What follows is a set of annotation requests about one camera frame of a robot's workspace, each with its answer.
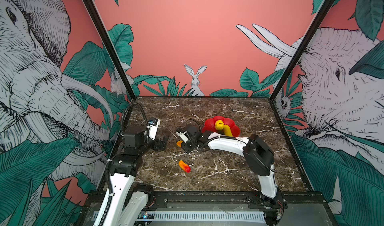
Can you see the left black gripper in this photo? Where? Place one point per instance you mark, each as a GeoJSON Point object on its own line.
{"type": "Point", "coordinates": [157, 145]}

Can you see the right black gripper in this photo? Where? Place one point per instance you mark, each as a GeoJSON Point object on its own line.
{"type": "Point", "coordinates": [185, 147]}

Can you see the yellow fake lemon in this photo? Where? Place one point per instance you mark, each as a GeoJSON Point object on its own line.
{"type": "Point", "coordinates": [219, 125]}

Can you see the orange red fake peach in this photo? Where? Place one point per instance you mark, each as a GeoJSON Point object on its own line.
{"type": "Point", "coordinates": [185, 167]}

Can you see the yellow fake banana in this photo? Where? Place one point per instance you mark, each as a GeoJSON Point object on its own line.
{"type": "Point", "coordinates": [227, 130]}

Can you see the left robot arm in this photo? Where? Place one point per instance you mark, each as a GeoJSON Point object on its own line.
{"type": "Point", "coordinates": [119, 207]}

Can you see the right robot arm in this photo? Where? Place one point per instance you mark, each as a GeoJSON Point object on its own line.
{"type": "Point", "coordinates": [258, 155]}

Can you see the red flower-shaped bowl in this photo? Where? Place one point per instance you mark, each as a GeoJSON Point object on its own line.
{"type": "Point", "coordinates": [209, 125]}

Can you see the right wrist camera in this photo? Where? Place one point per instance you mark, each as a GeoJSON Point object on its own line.
{"type": "Point", "coordinates": [183, 135]}

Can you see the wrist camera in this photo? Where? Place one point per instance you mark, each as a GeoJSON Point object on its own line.
{"type": "Point", "coordinates": [153, 127]}
{"type": "Point", "coordinates": [183, 135]}

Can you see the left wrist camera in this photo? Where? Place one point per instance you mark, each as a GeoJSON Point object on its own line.
{"type": "Point", "coordinates": [153, 127]}

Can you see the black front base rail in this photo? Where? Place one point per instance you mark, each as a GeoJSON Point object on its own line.
{"type": "Point", "coordinates": [253, 199]}

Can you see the left black frame post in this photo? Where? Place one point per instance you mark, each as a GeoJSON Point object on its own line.
{"type": "Point", "coordinates": [103, 33]}

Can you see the black frame post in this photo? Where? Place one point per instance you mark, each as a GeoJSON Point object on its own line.
{"type": "Point", "coordinates": [318, 19]}
{"type": "Point", "coordinates": [103, 33]}

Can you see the right black frame post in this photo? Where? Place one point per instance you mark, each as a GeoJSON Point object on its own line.
{"type": "Point", "coordinates": [318, 19]}

